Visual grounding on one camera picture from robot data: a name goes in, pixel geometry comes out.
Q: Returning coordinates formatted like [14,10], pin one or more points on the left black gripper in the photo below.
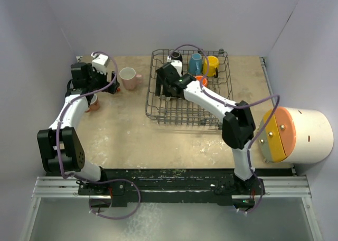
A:
[92,72]

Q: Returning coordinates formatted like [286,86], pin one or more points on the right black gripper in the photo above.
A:
[159,91]

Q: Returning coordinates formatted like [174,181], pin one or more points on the pink faceted mug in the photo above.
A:
[130,78]

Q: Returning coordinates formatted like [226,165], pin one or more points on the small salmon pink cup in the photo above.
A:
[94,104]

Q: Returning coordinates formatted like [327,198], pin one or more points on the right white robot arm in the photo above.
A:
[237,122]

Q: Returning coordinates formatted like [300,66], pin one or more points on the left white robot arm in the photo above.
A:
[60,148]

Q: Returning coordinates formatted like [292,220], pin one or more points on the cream white mug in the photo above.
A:
[168,102]

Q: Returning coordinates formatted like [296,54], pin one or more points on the blue mug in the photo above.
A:
[195,64]

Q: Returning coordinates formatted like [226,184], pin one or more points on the yellow mug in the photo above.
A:
[210,66]

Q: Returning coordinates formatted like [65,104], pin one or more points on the white cylinder with orange lid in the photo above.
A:
[296,136]

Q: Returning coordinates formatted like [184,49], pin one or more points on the grey wire dish rack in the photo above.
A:
[183,112]

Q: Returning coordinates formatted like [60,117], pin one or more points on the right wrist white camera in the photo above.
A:
[177,64]

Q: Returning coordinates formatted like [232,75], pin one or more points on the orange mug black handle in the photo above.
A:
[203,79]

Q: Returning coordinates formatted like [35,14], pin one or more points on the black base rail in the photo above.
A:
[216,186]

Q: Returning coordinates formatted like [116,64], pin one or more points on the aluminium frame rail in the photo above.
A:
[275,187]

